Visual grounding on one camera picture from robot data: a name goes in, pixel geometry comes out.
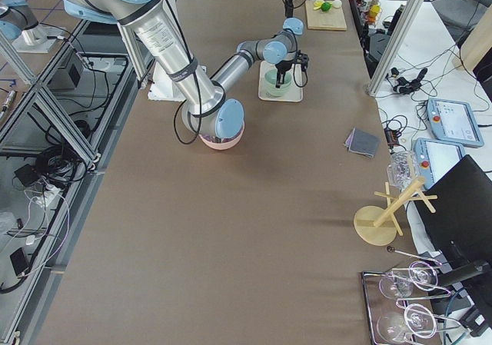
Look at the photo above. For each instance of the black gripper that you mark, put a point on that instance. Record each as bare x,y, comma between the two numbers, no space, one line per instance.
284,68

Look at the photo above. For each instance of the green bowl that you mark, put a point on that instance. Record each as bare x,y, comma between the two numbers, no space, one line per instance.
278,92
271,79

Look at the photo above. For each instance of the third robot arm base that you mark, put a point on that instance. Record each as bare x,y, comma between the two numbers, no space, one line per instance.
20,26

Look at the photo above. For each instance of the green bowl on tray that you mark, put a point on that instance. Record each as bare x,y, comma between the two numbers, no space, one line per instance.
278,92

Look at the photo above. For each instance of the beige rectangular serving tray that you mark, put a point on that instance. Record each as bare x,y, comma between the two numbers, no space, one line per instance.
295,92

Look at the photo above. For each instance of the wooden cutting board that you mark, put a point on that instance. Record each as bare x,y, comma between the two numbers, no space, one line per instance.
333,20

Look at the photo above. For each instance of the lemon slices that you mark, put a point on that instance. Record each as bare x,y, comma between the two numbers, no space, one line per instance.
317,4

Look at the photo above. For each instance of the green lime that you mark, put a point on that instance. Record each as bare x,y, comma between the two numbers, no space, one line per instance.
326,6

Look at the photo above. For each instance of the pink bowl with ice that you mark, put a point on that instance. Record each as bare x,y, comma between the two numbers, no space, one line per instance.
221,144

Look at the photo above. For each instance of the folded grey cloth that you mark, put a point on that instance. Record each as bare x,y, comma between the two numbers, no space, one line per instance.
363,143

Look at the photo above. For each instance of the clear glass mug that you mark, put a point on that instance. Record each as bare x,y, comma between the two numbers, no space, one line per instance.
403,169

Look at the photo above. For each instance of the lower teach pendant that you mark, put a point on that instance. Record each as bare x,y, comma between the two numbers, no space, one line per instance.
435,158

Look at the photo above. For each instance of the teach pendant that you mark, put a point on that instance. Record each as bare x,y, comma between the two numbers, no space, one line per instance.
435,158
454,121

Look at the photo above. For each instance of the wooden cup tree stand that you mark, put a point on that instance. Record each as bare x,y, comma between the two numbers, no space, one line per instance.
378,226

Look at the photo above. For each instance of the upper teach pendant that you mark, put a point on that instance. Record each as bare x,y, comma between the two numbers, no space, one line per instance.
454,121

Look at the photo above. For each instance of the upper wine glass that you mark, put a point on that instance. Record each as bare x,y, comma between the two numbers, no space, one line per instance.
400,282

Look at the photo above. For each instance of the wine glass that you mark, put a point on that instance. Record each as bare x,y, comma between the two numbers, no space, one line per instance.
400,282
415,322

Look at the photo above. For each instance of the lower wine glass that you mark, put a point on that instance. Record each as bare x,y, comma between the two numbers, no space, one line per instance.
415,322

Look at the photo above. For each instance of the aluminium frame post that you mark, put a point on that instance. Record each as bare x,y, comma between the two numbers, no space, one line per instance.
405,21

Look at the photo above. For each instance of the black wire glass rack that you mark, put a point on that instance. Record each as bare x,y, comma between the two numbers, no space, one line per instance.
377,304

